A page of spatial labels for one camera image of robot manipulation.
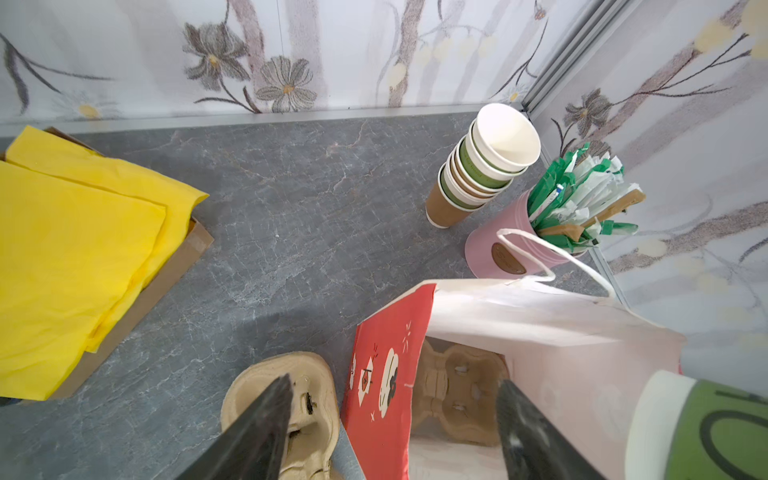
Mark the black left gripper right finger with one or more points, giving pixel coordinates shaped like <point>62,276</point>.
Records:
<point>532,446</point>

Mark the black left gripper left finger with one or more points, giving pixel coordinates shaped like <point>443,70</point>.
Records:
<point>252,447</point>

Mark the brown pulp cup carrier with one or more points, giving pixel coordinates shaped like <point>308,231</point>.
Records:
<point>314,426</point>

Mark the red white paper bag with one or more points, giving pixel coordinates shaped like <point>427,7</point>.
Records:
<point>582,360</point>

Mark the green paper coffee cup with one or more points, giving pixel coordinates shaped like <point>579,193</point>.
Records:
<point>684,428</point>

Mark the stacked brown pulp carrier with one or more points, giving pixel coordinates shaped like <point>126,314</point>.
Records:
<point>458,388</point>

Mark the pink straw holder cup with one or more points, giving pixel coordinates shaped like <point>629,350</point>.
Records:
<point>508,248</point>

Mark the brown cardboard napkin box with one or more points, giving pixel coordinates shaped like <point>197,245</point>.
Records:
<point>150,288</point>

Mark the green white wrapped straws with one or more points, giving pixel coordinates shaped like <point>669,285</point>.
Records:
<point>576,201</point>

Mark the yellow napkin stack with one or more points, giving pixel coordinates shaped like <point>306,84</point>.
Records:
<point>78,258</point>

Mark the stack of paper cups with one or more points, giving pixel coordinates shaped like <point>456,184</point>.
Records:
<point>500,145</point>

